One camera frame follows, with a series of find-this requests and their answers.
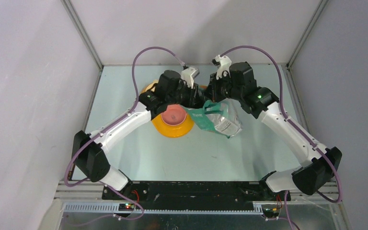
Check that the controller board with leds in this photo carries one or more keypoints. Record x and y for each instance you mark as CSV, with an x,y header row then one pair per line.
x,y
126,207
271,213

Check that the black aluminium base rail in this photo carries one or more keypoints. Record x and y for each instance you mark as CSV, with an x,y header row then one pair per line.
x,y
164,197

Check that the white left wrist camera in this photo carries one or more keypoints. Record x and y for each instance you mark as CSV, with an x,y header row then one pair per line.
x,y
188,74

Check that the pink cat ear bowl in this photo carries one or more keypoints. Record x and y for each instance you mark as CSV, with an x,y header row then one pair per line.
x,y
174,115

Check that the right controller board with LEDs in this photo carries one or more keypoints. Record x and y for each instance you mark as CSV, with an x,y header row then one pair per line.
x,y
271,213

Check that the cream paw print bowl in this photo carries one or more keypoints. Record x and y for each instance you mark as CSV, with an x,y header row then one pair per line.
x,y
152,86

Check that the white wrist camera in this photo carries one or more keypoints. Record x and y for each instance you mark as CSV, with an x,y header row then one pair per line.
x,y
188,74
223,64

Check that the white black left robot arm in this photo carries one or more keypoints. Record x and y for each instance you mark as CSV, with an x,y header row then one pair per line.
x,y
90,150

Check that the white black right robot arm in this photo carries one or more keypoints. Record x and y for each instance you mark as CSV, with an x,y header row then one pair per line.
x,y
317,162

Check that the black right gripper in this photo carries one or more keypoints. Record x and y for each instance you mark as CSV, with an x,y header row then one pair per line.
x,y
212,90

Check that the left controller board with LEDs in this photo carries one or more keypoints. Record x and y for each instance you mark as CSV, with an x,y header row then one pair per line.
x,y
126,207

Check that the green white pet food bag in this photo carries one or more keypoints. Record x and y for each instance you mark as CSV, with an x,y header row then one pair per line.
x,y
217,117

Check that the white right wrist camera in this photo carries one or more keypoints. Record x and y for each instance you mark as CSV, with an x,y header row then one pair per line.
x,y
223,64

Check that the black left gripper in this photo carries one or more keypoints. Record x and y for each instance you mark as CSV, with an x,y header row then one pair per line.
x,y
193,101

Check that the yellow double bowl feeder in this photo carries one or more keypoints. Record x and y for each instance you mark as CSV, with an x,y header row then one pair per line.
x,y
173,131

